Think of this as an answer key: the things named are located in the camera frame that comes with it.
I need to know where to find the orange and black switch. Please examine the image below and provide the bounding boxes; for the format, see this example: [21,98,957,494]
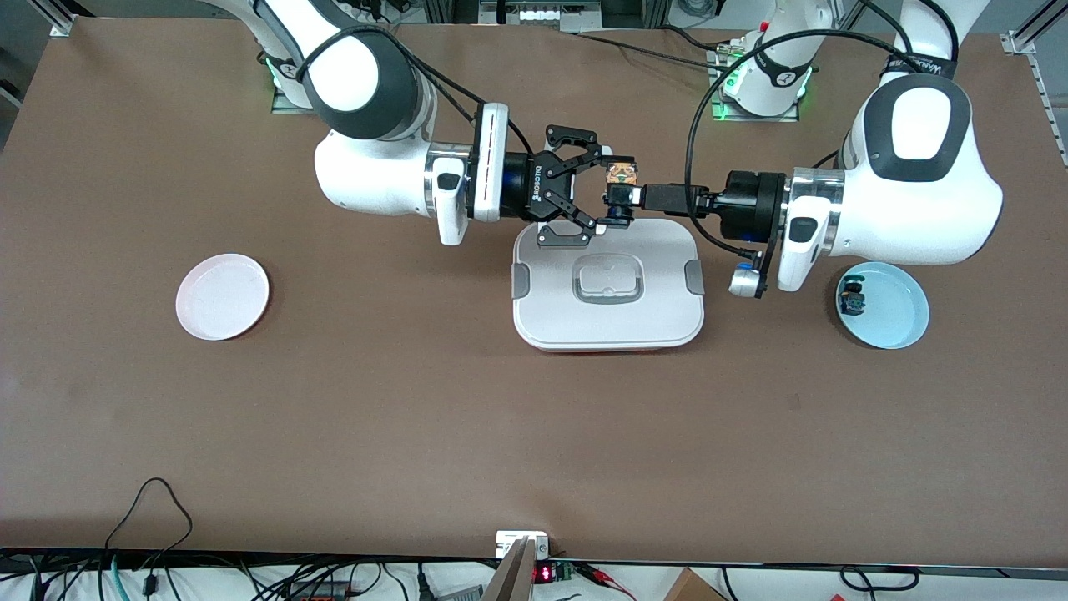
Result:
[602,159,642,228]

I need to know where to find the pink box with white lid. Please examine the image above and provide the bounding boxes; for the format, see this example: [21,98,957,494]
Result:
[511,221,706,353]

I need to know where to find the brown cardboard box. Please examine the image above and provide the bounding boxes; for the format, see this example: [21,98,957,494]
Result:
[663,568,728,601]

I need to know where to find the grey equipment rack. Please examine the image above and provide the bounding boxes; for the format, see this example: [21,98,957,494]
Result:
[426,0,668,33]

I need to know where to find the light blue round plate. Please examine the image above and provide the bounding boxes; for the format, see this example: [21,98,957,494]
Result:
[835,262,930,350]

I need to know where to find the small white device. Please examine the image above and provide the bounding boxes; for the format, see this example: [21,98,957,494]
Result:
[496,531,550,558]

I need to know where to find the red alligator clip lead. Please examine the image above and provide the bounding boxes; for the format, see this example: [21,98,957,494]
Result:
[574,561,639,601]

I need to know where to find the pink round plate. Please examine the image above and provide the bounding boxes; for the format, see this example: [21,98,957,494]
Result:
[175,254,270,341]

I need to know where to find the grey aluminium bar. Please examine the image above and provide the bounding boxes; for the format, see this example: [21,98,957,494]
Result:
[482,537,537,601]

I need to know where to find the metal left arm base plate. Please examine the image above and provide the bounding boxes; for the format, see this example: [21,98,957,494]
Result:
[709,46,802,124]

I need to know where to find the black base power cable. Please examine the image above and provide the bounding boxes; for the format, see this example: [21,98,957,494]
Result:
[576,29,743,72]

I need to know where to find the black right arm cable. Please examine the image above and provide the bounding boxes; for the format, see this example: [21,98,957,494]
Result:
[296,25,539,159]

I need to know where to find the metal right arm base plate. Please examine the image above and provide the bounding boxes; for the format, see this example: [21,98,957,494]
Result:
[271,79,316,115]

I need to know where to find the long aluminium frame profile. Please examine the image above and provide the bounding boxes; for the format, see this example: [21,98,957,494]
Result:
[1000,0,1068,168]

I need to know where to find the thin black cable loop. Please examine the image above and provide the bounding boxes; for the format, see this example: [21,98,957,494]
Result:
[104,477,194,577]

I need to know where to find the short aluminium frame profile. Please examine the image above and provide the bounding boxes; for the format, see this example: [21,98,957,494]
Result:
[33,0,78,36]

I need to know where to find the tangled black cable bundle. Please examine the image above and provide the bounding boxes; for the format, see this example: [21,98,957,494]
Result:
[0,551,485,601]

